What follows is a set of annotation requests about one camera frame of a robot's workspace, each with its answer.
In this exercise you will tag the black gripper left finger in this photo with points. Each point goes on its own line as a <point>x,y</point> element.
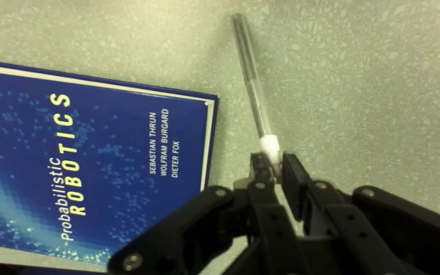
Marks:
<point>215,230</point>

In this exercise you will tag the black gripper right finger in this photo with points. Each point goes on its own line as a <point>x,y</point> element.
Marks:
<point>374,234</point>

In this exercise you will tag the clear pen white cap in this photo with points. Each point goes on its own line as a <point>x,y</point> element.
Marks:
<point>253,85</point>

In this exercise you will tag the blue Probabilistic Robotics book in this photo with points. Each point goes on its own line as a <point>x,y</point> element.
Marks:
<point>88,163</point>

